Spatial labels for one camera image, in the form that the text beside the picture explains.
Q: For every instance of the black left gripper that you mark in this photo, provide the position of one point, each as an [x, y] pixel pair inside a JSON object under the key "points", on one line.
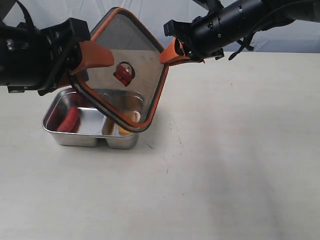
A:
{"points": [[39, 60]]}

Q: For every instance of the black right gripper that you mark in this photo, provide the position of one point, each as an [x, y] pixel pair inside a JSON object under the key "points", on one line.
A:
{"points": [[206, 36]]}

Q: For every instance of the dark transparent lunch box lid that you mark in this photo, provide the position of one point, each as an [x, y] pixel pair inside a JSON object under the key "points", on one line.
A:
{"points": [[129, 91]]}

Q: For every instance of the red sausage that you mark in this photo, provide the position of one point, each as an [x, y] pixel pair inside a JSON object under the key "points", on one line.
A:
{"points": [[70, 120]]}

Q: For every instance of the yellow cheese block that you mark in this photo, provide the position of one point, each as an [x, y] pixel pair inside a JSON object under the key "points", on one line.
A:
{"points": [[123, 131]]}

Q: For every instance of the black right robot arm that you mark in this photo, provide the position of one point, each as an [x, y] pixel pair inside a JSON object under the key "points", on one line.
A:
{"points": [[271, 14]]}

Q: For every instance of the stainless steel lunch box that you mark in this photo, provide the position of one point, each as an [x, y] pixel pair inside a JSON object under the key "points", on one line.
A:
{"points": [[90, 126]]}

